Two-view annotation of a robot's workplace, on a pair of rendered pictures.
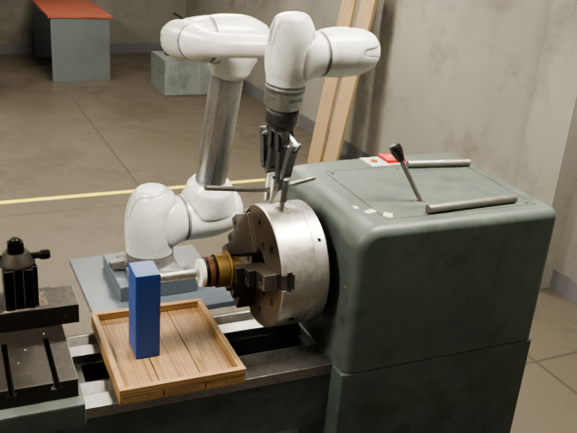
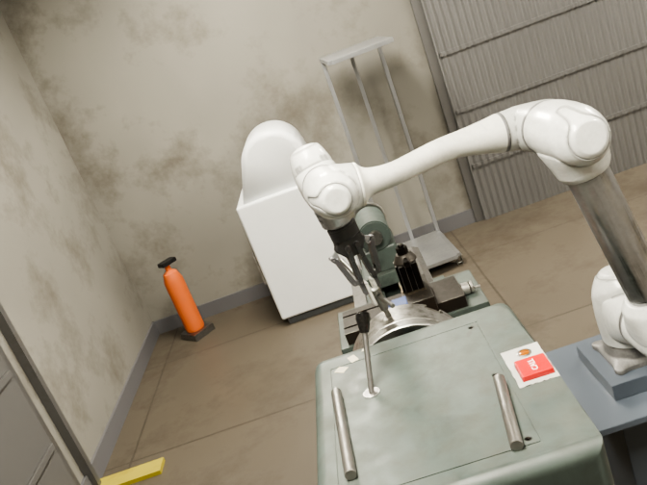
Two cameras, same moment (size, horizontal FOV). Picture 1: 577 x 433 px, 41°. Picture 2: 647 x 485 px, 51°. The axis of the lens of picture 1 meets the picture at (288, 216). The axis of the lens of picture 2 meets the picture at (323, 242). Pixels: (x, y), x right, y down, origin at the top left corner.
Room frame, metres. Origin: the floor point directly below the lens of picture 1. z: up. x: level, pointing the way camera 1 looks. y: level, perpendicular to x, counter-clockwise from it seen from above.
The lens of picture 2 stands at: (2.47, -1.40, 2.00)
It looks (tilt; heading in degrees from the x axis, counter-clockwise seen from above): 18 degrees down; 120
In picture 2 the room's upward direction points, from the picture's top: 21 degrees counter-clockwise
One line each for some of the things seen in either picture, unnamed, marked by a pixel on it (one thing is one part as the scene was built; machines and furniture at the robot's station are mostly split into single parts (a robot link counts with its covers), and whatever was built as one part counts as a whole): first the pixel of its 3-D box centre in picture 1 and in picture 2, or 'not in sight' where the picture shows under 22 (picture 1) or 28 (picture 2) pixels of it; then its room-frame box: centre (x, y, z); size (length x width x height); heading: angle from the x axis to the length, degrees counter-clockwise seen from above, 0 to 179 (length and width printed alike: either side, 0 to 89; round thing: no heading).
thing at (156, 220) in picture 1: (153, 217); (624, 302); (2.25, 0.43, 0.97); 0.18 x 0.16 x 0.22; 124
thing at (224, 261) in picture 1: (221, 270); not in sight; (1.70, 0.16, 1.08); 0.09 x 0.09 x 0.09; 25
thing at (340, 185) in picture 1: (405, 250); (454, 467); (1.95, -0.33, 1.06); 0.59 x 0.48 x 0.39; 115
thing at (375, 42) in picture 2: not in sight; (391, 161); (0.62, 3.06, 0.83); 0.64 x 0.50 x 1.66; 117
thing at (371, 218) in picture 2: not in sight; (376, 242); (1.25, 1.11, 1.01); 0.30 x 0.20 x 0.29; 115
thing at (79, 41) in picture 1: (69, 37); not in sight; (8.55, 2.59, 0.34); 1.33 x 0.65 x 0.68; 27
